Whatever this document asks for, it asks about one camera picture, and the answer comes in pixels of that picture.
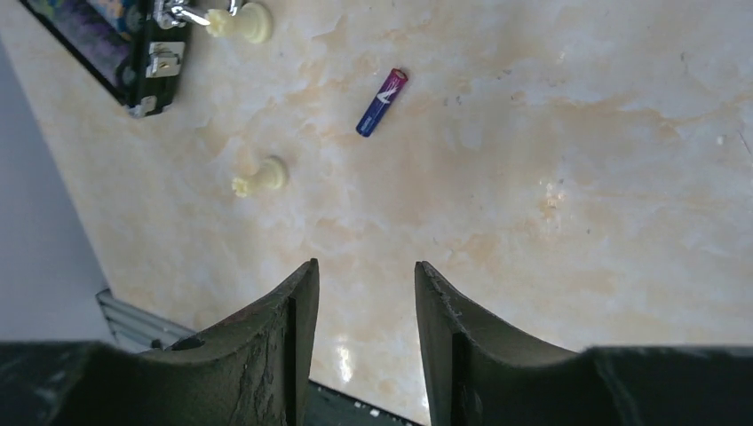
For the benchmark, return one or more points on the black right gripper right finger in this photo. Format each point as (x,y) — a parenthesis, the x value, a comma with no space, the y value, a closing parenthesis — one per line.
(481,370)

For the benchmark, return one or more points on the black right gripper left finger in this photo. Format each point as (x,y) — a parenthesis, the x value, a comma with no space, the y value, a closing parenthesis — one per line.
(251,368)

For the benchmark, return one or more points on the blue purple battery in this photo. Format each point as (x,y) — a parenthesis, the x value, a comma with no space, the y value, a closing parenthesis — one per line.
(391,87)

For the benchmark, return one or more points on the cream chess pawn on table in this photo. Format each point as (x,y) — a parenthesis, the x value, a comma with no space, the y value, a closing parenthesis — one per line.
(272,174)

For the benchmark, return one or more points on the black poker chip case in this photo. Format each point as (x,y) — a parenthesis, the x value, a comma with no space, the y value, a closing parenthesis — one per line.
(135,49)

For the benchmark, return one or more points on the cream chess pawn near case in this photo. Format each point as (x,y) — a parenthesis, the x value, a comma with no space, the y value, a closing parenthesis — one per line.
(253,22)

